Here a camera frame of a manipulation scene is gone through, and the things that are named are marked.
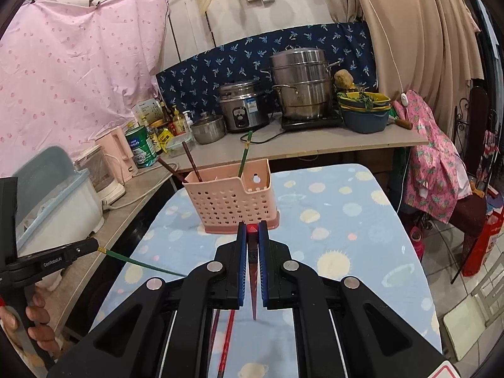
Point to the blue printed tablecloth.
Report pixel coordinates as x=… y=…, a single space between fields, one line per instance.
x=346 y=224

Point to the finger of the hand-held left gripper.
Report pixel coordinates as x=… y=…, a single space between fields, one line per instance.
x=84 y=246

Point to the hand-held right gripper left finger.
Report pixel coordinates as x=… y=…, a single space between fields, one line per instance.
x=241 y=275

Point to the pink dotted cloth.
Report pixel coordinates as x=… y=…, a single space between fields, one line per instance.
x=71 y=71

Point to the red container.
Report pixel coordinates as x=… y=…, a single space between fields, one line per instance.
x=482 y=244

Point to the navy leaf-print cloth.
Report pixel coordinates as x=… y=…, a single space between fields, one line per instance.
x=220 y=67

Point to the yellow dish soap bottle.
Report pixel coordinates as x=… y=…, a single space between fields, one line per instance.
x=180 y=124

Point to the green tin can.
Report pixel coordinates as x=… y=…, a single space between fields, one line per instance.
x=139 y=145

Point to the black induction cooktop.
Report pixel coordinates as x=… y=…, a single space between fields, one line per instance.
x=315 y=121

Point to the white kitchen appliance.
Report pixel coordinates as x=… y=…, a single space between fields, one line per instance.
x=102 y=181

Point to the dark sauce bottle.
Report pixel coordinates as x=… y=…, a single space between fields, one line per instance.
x=163 y=114

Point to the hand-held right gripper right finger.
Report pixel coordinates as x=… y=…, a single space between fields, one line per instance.
x=263 y=275

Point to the pink perforated utensil basket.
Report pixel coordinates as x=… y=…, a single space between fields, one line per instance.
x=220 y=204

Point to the beige curtain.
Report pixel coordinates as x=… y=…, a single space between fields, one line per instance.
x=425 y=39

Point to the pink electric kettle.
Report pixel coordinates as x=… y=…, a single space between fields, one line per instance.
x=114 y=149

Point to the small pot with glass lid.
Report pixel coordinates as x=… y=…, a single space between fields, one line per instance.
x=207 y=130

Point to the white plastic stool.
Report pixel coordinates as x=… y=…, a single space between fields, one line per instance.
x=472 y=311

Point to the stainless steel steamer pot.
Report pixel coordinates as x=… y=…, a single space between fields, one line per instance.
x=301 y=82

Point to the stack of blue bowls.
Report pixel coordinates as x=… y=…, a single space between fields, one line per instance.
x=364 y=120

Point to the clear food container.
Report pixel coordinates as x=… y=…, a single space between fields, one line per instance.
x=177 y=145

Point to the pink pineapple-print garment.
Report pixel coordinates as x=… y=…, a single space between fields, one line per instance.
x=429 y=157

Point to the yellow packet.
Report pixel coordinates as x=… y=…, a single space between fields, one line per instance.
x=163 y=138

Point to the person's left hand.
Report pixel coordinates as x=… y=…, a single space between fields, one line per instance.
x=37 y=313

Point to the brown loofah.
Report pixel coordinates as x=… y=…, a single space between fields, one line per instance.
x=344 y=78

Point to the pink water bottle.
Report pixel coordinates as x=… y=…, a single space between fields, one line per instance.
x=417 y=242

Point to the grey-blue lidded dish bin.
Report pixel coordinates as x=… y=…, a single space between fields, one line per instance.
x=59 y=204

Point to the red chopstick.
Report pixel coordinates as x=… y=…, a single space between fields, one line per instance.
x=254 y=295
x=226 y=342

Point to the white and green carton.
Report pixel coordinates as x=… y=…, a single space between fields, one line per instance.
x=145 y=110

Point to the dark metal chair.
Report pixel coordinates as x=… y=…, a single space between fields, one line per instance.
x=478 y=102

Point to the silver rice cooker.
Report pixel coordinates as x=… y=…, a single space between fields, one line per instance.
x=242 y=106

